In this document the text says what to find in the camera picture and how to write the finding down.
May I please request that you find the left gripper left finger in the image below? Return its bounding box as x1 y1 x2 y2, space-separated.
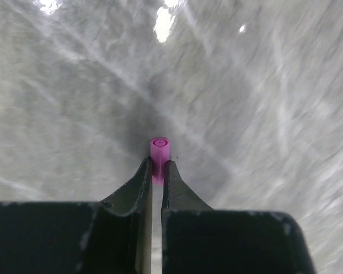
0 158 152 273

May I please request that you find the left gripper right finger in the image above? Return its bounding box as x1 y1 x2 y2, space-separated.
161 161 316 273

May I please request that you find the small pink cap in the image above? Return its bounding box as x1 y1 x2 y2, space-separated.
150 138 170 186

